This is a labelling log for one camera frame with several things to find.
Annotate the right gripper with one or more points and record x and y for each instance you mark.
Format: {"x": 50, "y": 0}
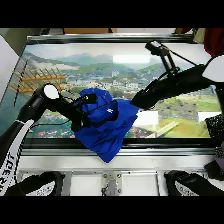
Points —
{"x": 143, "y": 98}

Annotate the blue garment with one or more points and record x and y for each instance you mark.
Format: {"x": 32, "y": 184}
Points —
{"x": 105, "y": 133}

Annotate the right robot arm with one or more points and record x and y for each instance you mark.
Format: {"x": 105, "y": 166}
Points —
{"x": 186, "y": 80}

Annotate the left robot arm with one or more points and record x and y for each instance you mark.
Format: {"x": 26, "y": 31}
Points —
{"x": 36, "y": 103}

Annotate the row of brown clothes hangers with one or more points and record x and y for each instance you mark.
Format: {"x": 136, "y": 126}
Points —
{"x": 36, "y": 80}

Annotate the black speckled garment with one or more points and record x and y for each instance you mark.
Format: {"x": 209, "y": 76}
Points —
{"x": 216, "y": 128}

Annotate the red garment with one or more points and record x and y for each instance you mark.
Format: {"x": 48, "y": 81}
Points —
{"x": 215, "y": 41}

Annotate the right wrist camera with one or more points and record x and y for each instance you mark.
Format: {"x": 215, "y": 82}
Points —
{"x": 163, "y": 55}

